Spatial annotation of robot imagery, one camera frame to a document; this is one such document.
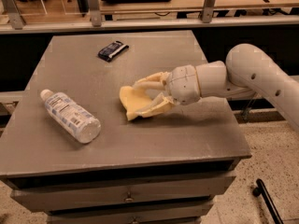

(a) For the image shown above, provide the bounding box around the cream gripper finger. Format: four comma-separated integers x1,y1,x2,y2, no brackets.
135,93,176,118
133,72,169,91

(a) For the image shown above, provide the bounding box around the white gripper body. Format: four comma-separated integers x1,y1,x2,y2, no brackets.
165,65,201,105

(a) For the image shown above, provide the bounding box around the yellow sponge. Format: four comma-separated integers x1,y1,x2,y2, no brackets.
120,86,152,121

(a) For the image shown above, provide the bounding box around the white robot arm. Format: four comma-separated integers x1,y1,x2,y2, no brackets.
134,44,299,131

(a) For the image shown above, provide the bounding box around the clear plastic water bottle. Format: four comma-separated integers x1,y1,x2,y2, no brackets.
40,90,101,144

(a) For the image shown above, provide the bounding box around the dark blue snack packet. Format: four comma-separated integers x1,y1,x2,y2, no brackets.
97,41,129,63

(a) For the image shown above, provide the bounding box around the upper drawer metal knob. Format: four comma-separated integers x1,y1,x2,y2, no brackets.
124,192,135,203

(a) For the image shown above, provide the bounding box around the grey drawer cabinet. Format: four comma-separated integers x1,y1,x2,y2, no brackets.
0,31,250,224

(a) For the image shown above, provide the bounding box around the black floor stand leg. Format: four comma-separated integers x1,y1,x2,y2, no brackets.
252,178,284,224

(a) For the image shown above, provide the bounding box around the grey metal railing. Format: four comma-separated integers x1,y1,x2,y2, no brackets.
0,0,299,34

